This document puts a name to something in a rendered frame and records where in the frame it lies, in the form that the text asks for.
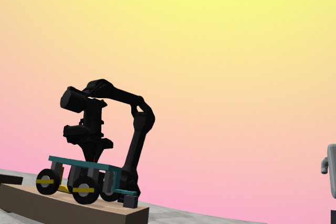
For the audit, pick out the tan wooden ramp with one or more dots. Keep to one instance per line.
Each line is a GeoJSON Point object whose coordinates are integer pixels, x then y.
{"type": "Point", "coordinates": [61, 208]}

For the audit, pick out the teal wheeled trolley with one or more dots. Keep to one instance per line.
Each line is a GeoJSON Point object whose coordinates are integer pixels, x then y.
{"type": "Point", "coordinates": [85, 189]}

